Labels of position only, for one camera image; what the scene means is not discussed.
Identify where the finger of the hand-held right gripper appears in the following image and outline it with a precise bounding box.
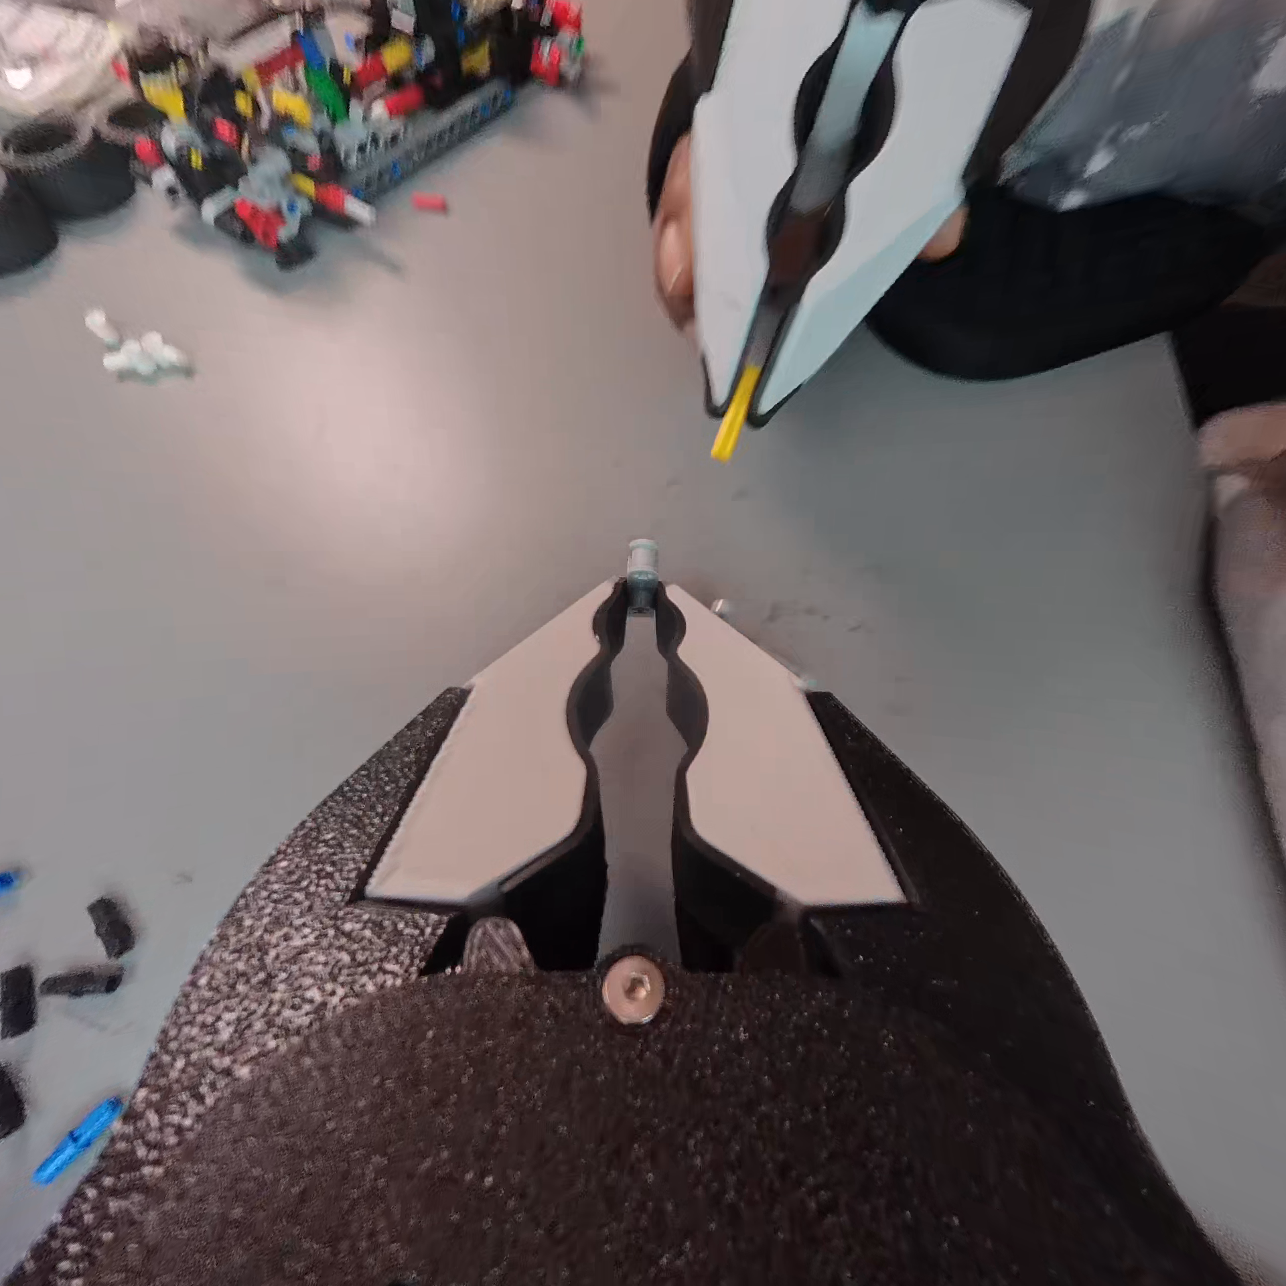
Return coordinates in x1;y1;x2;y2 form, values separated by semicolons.
753;0;1036;429
687;0;856;421

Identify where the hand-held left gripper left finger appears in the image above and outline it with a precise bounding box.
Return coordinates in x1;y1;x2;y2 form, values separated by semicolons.
361;578;625;972

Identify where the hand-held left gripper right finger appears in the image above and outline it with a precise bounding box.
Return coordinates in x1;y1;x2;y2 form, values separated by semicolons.
654;584;911;972

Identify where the yellow toy axle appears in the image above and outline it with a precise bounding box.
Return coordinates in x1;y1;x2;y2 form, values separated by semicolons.
709;365;764;464

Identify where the group of small brick pins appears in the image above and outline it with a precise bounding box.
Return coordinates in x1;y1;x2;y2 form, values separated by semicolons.
0;868;136;1190

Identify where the person's right forearm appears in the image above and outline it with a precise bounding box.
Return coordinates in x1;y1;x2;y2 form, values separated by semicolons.
1004;0;1286;213

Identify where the grey desk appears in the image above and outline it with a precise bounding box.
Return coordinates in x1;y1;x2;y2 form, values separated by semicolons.
0;0;1286;1268

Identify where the person's right hand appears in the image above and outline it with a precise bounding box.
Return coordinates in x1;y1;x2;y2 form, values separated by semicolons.
654;150;704;328

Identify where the brick-built toy car chassis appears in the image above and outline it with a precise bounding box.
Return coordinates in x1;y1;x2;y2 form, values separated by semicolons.
115;0;589;271

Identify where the long white connector piece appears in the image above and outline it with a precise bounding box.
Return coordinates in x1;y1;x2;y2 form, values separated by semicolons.
102;333;194;385

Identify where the sticker sheet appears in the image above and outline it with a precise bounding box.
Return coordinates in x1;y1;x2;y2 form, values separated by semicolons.
0;0;130;114

